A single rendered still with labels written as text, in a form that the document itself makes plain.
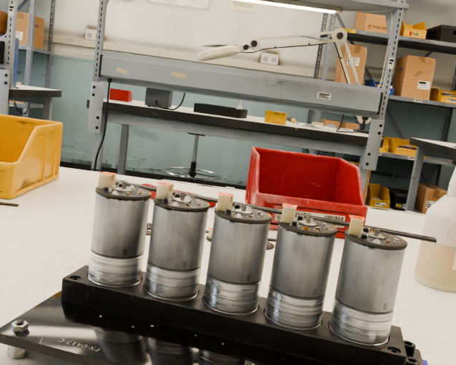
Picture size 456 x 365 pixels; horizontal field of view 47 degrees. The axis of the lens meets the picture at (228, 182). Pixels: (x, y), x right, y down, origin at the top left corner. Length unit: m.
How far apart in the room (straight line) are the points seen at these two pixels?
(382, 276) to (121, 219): 0.11
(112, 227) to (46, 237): 0.15
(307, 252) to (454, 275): 0.19
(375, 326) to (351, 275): 0.02
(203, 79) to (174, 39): 2.20
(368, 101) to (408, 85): 1.86
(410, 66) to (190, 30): 1.80
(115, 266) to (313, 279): 0.09
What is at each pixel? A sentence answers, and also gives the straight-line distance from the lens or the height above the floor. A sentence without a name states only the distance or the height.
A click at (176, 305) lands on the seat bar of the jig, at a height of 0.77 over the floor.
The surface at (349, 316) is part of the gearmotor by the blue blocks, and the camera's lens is 0.22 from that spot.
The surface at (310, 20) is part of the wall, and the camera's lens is 4.65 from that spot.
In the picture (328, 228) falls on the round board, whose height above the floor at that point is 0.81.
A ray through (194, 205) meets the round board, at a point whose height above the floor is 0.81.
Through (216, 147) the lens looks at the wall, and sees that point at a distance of 4.58.
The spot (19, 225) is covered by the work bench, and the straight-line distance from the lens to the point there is 0.40.
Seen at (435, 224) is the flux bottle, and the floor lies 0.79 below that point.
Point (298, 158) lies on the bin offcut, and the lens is 0.57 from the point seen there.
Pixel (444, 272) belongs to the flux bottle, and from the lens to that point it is 0.39.
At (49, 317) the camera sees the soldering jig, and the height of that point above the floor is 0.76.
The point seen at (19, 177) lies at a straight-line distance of 0.49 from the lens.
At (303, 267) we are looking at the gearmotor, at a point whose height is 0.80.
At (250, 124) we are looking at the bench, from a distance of 2.47.
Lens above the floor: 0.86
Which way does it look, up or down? 9 degrees down
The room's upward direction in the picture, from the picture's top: 8 degrees clockwise
